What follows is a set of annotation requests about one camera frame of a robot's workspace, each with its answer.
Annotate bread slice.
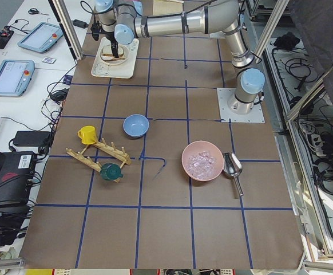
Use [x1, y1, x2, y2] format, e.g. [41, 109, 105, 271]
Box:
[101, 56, 125, 62]
[101, 45, 124, 57]

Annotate black power adapter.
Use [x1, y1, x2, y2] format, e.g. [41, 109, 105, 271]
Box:
[72, 19, 89, 29]

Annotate aluminium frame post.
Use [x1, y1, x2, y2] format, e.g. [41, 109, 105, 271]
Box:
[48, 0, 84, 61]

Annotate black computer box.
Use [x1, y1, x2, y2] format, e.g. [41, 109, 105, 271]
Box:
[0, 151, 37, 208]

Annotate upper teach pendant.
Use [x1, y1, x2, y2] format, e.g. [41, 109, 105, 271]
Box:
[17, 22, 63, 53]

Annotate metal scoop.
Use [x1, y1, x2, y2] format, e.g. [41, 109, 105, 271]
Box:
[223, 152, 244, 197]

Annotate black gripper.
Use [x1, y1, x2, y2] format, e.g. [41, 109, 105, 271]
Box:
[90, 20, 101, 40]
[105, 32, 118, 58]

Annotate wooden cutting board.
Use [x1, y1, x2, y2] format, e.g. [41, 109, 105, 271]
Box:
[152, 0, 184, 15]

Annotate yellow mug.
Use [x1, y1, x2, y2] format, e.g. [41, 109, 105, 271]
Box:
[77, 125, 98, 145]

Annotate blue bowl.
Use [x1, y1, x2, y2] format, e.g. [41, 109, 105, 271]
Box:
[123, 114, 149, 138]

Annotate dark green mug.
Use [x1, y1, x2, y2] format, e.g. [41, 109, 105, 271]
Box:
[100, 163, 123, 180]

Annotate pink bowl with ice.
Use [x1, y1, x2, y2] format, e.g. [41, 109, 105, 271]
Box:
[181, 140, 224, 182]

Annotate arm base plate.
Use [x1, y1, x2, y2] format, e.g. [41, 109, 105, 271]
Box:
[217, 88, 265, 123]
[209, 31, 225, 39]

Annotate wooden dish rack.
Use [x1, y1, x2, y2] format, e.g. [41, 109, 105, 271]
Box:
[66, 137, 133, 183]

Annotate lower teach pendant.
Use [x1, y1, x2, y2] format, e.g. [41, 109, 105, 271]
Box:
[0, 60, 35, 97]

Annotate cream bear tray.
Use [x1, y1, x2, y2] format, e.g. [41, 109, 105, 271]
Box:
[91, 37, 139, 78]

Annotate white round plate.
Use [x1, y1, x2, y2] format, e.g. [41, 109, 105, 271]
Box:
[100, 45, 126, 65]

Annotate teach pendant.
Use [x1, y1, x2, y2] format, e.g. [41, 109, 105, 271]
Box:
[0, 60, 35, 97]
[17, 22, 63, 53]

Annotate scissors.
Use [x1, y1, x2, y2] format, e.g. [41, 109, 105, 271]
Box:
[27, 8, 48, 15]

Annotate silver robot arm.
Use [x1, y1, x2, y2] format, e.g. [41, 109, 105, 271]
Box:
[90, 1, 265, 115]

